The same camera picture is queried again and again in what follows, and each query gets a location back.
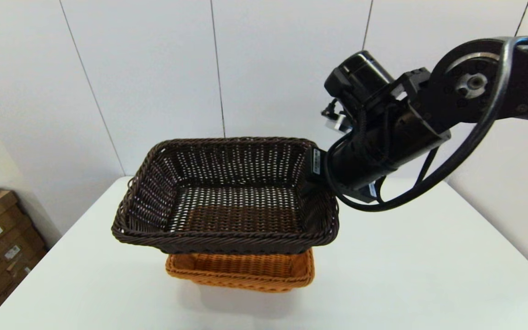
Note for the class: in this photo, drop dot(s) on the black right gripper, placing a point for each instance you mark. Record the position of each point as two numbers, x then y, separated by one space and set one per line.
397 142

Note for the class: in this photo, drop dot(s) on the dark brown wicker basket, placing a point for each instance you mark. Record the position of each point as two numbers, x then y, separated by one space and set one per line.
227 243

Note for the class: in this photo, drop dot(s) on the orange wicker basket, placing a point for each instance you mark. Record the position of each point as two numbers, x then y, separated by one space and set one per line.
245 275

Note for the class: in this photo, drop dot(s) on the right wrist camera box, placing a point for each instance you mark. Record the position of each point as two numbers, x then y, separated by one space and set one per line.
339 123

